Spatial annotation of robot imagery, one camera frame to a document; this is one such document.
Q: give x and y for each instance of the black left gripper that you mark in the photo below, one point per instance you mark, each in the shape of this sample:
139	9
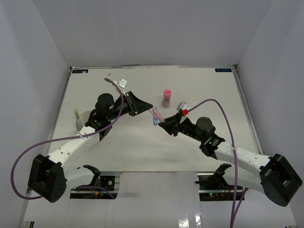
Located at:
136	106

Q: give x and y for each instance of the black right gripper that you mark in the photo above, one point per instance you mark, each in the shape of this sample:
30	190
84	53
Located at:
169	125

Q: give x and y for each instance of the pink correction tape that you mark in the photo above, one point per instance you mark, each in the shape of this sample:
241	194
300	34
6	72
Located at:
158	115

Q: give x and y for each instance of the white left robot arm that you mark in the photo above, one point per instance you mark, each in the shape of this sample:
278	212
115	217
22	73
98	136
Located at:
49	176

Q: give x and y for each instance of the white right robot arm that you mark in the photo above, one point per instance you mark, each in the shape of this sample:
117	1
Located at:
271	175

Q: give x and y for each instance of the blue correction tape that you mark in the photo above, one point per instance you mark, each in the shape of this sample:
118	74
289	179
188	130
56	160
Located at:
155	119

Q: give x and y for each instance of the pink glue stick bottle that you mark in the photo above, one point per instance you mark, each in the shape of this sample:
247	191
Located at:
166	98

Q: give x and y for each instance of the white round divided container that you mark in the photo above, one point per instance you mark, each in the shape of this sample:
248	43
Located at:
81	119

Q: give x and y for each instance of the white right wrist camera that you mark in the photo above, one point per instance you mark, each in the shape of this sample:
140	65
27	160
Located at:
184	108

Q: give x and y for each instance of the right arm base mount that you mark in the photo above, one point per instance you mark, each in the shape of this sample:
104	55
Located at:
212	189

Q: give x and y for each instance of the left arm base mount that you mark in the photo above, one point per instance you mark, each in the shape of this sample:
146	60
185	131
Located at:
105	188

